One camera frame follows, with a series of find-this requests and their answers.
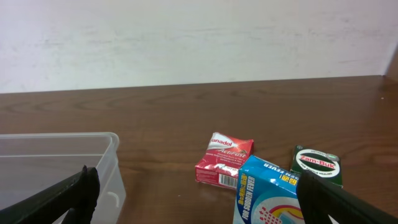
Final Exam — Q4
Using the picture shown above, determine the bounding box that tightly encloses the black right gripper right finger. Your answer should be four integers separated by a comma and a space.
296, 170, 397, 224

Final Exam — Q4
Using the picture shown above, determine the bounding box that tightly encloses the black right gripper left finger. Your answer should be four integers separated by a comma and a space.
1, 166, 100, 224

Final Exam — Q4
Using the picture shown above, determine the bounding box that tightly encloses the green Zam-Buk box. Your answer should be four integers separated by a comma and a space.
290, 145, 343, 188

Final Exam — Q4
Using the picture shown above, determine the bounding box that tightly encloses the blue Kool Fever box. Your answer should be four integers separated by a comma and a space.
233, 156, 305, 224

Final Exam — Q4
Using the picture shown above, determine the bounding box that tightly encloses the clear plastic container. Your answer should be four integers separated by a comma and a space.
1, 133, 126, 223

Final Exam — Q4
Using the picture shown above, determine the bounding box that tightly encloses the red Panadol ActiFast box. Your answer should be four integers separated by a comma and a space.
195, 132, 254, 190

